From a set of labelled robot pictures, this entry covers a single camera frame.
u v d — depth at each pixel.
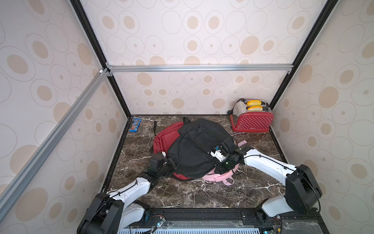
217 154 0.79
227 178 0.84
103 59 0.86
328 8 0.68
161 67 1.83
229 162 0.71
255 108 0.97
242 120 1.00
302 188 0.43
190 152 0.88
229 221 0.73
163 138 1.00
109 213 0.41
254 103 1.00
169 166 0.76
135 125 1.13
